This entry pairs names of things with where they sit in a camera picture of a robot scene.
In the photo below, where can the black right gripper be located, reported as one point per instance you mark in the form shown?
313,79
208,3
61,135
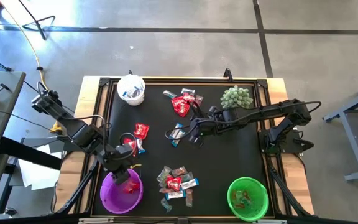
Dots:
208,124

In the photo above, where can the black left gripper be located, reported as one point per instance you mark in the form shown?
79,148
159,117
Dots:
118,160

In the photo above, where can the clear red gummy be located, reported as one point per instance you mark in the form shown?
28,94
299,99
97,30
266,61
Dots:
234,196
240,205
179,171
166,190
247,196
189,198
199,99

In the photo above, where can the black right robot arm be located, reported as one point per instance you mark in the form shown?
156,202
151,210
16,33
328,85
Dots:
259,111

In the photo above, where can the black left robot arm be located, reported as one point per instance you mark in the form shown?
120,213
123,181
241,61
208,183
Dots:
79,133

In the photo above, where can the yellow gripper tag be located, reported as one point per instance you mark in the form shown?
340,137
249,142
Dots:
135,165

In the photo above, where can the purple plastic bucket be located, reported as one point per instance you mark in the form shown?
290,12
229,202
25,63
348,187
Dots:
113,202

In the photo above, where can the clear wrapped blue gummy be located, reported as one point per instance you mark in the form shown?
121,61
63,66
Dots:
188,91

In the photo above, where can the black table mat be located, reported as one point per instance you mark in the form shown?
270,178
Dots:
216,186

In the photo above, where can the artificial green potted plant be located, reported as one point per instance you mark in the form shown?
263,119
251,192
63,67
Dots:
236,96

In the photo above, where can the white plastic bucket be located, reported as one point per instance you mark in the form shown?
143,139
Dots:
130,101

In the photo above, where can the white paper sheets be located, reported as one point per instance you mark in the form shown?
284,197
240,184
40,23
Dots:
39,179

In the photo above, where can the green plastic bucket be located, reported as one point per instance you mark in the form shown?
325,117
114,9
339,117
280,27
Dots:
259,199

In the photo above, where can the black table leg beam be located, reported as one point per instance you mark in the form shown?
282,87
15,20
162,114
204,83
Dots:
26,152

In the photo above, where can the grey side table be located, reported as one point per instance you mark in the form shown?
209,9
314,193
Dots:
11,81

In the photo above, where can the black tripod stand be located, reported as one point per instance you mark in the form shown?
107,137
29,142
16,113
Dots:
36,21

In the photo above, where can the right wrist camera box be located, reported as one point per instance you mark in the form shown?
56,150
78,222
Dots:
213,111

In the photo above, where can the black frame strut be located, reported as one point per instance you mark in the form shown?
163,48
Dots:
283,189
82,186

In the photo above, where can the black aluminium table frame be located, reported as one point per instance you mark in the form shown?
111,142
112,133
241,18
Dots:
166,80

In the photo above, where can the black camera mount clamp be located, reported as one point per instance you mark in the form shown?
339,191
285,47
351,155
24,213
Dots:
227,74

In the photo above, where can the grey metal table frame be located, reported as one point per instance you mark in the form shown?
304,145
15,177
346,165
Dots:
357,155

